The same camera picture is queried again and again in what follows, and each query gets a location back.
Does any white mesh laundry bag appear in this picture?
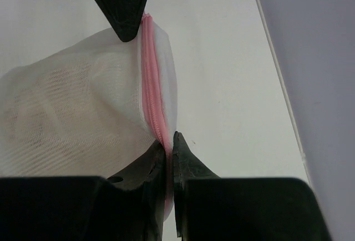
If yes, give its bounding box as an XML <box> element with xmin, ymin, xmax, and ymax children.
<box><xmin>0</xmin><ymin>11</ymin><xmax>178</xmax><ymax>224</ymax></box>

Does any beige bra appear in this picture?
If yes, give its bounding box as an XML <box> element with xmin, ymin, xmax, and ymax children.
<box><xmin>1</xmin><ymin>53</ymin><xmax>153</xmax><ymax>177</ymax></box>

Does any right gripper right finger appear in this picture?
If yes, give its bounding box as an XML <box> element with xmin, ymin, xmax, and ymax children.
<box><xmin>173</xmin><ymin>132</ymin><xmax>220</xmax><ymax>240</ymax></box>

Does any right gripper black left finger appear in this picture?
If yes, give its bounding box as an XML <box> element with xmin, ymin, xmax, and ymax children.
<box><xmin>105</xmin><ymin>141</ymin><xmax>166</xmax><ymax>240</ymax></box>

